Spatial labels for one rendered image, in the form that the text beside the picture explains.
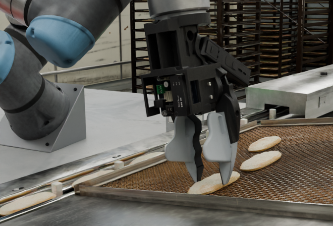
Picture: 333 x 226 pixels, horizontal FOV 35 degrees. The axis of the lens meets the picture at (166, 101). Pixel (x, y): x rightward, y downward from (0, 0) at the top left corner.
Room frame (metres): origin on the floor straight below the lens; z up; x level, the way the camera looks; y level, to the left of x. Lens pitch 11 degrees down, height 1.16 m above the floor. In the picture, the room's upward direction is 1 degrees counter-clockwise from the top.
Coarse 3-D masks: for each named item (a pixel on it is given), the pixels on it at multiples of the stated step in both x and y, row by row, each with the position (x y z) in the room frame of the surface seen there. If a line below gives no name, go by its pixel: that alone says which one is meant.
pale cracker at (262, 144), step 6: (264, 138) 0.87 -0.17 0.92; (270, 138) 0.86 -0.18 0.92; (276, 138) 0.87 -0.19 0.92; (252, 144) 0.84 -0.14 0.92; (258, 144) 0.83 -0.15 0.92; (264, 144) 0.83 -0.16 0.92; (270, 144) 0.84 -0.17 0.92; (276, 144) 0.85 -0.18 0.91; (252, 150) 0.82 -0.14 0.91; (258, 150) 0.82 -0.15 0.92
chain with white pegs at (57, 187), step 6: (270, 114) 1.33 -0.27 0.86; (240, 120) 1.23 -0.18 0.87; (246, 120) 1.23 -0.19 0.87; (114, 162) 0.91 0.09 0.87; (120, 162) 0.90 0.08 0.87; (114, 168) 0.91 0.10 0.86; (54, 186) 0.80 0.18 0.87; (60, 186) 0.80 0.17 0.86; (54, 192) 0.80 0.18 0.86; (60, 192) 0.80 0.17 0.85
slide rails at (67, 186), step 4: (284, 108) 1.44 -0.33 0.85; (288, 108) 1.44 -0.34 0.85; (276, 112) 1.39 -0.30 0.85; (280, 112) 1.39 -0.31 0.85; (260, 116) 1.34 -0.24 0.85; (264, 116) 1.34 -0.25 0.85; (268, 116) 1.34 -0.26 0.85; (248, 120) 1.29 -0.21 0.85; (252, 120) 1.29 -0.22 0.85; (260, 120) 1.30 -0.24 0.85; (204, 136) 1.15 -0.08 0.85; (124, 164) 0.95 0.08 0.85; (128, 164) 0.95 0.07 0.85; (112, 168) 0.93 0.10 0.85; (64, 184) 0.85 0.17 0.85; (68, 184) 0.85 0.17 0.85; (64, 188) 0.83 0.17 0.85; (68, 188) 0.83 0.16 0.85; (72, 188) 0.84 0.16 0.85
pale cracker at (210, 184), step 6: (216, 174) 0.66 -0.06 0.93; (234, 174) 0.66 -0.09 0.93; (204, 180) 0.64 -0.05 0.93; (210, 180) 0.63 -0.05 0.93; (216, 180) 0.63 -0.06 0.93; (234, 180) 0.65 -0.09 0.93; (192, 186) 0.62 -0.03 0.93; (198, 186) 0.62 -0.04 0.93; (204, 186) 0.61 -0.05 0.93; (210, 186) 0.61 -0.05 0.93; (216, 186) 0.62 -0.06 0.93; (222, 186) 0.63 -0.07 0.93; (192, 192) 0.61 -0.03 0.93; (198, 192) 0.60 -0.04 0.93; (204, 192) 0.60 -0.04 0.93; (210, 192) 0.61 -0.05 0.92
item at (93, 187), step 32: (256, 128) 1.06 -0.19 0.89; (320, 128) 0.95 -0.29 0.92; (160, 160) 0.85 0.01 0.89; (288, 160) 0.73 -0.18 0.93; (320, 160) 0.70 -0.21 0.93; (96, 192) 0.68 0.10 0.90; (128, 192) 0.64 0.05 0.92; (160, 192) 0.60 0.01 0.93; (224, 192) 0.61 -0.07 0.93; (256, 192) 0.58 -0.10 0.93; (288, 192) 0.57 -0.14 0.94; (320, 192) 0.55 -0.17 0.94
